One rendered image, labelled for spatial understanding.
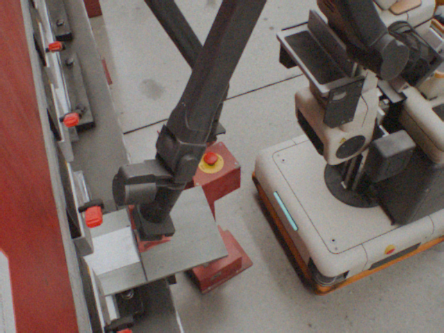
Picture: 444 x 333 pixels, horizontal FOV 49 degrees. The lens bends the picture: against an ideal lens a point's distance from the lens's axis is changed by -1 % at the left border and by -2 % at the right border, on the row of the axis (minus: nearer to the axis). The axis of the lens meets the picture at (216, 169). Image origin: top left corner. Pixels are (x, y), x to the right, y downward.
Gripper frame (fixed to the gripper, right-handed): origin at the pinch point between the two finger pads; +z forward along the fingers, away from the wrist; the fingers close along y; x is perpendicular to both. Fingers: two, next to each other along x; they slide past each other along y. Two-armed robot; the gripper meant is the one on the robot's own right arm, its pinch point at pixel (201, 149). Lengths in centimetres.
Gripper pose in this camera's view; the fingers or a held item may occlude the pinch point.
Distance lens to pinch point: 151.1
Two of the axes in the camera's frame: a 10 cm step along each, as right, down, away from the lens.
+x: 5.3, 6.9, -5.0
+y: -8.3, 2.7, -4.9
